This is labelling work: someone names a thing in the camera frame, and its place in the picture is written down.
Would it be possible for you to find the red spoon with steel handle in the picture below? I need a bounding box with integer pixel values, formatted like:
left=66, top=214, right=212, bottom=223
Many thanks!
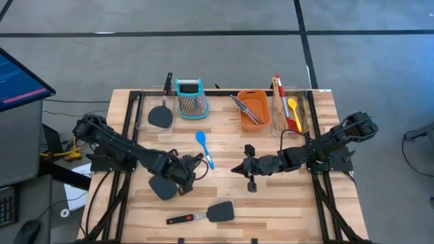
left=274, top=71, right=299, bottom=135

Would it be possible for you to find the computer monitor with blue screen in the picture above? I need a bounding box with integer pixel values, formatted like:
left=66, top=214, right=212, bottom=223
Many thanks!
left=0, top=47, right=57, bottom=113

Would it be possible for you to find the white paper sheet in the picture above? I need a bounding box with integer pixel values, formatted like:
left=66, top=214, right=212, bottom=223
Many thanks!
left=63, top=163, right=93, bottom=211

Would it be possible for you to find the dark gray floor stand leg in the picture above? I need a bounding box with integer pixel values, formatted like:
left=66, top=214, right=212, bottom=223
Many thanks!
left=403, top=121, right=434, bottom=142

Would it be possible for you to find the black computer mouse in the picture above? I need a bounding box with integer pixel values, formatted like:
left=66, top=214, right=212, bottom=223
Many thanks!
left=13, top=219, right=41, bottom=244

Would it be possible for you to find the orange plastic bin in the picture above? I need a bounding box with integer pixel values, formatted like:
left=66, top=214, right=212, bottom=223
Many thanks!
left=237, top=89, right=271, bottom=132

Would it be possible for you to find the clear plastic bin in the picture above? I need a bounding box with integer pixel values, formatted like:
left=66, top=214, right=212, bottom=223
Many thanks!
left=137, top=86, right=177, bottom=136
left=271, top=86, right=311, bottom=138

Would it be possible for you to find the wooden slotted spatula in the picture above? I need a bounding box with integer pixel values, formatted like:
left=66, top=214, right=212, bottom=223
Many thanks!
left=271, top=77, right=289, bottom=131

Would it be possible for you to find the black aluminium table frame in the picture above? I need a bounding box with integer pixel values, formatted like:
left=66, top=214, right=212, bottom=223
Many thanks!
left=77, top=88, right=374, bottom=244

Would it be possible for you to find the blue silicone spoon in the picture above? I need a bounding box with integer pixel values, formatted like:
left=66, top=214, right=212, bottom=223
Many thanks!
left=195, top=131, right=216, bottom=171

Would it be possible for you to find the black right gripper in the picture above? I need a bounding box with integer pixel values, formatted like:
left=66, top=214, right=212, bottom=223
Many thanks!
left=231, top=144, right=285, bottom=193

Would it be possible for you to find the square black spatula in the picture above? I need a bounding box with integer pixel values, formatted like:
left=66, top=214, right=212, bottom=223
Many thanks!
left=165, top=201, right=235, bottom=226

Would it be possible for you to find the teal steel box grater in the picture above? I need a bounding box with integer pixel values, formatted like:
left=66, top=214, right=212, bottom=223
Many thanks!
left=174, top=78, right=210, bottom=120

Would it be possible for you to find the black keyboard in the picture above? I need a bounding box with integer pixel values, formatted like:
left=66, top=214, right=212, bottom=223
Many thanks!
left=0, top=193, right=18, bottom=228

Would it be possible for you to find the yellow cable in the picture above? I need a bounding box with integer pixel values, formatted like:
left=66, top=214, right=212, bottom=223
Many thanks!
left=40, top=137, right=82, bottom=161

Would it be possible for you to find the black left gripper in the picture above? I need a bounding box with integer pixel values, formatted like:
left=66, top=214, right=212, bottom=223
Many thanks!
left=154, top=148, right=204, bottom=197

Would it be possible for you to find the black cart leg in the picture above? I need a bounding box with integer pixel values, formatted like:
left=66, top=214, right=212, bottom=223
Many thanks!
left=39, top=158, right=92, bottom=191

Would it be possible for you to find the yellow silicone spoon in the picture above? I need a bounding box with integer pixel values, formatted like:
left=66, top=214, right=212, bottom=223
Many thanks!
left=287, top=98, right=303, bottom=133

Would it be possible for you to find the thick black cable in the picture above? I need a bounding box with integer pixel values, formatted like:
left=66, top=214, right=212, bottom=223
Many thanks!
left=84, top=171, right=113, bottom=237

